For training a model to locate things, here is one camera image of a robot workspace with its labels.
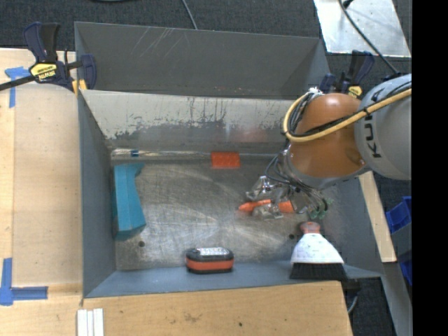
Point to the orange and black box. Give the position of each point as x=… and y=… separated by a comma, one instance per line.
x=210, y=262

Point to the blue flat block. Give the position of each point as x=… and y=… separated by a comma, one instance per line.
x=127, y=201

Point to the orange flat block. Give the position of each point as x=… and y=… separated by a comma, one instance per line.
x=225, y=160

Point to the grey metal bin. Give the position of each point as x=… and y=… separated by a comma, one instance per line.
x=196, y=201

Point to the white brush with black bristles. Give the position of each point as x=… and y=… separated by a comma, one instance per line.
x=316, y=250

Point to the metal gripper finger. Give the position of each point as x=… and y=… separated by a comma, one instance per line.
x=267, y=213
x=257, y=189

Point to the orange marker pen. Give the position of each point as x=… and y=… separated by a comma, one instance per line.
x=249, y=206

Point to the pale wood board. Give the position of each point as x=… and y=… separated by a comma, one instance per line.
x=47, y=187

